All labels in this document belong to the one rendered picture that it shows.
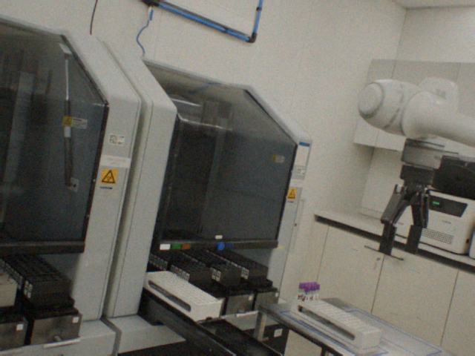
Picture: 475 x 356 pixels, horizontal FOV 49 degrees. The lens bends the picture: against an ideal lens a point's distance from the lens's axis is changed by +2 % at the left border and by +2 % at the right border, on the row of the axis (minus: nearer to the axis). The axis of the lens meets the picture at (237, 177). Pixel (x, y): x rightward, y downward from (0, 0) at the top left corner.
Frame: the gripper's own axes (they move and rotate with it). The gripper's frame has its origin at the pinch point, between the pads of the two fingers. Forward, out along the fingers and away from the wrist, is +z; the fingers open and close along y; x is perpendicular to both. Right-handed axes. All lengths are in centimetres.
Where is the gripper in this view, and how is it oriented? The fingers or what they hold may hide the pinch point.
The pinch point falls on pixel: (398, 247)
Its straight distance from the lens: 133.7
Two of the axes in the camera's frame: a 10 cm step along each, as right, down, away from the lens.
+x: -6.7, -2.1, 7.1
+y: 7.1, 0.8, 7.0
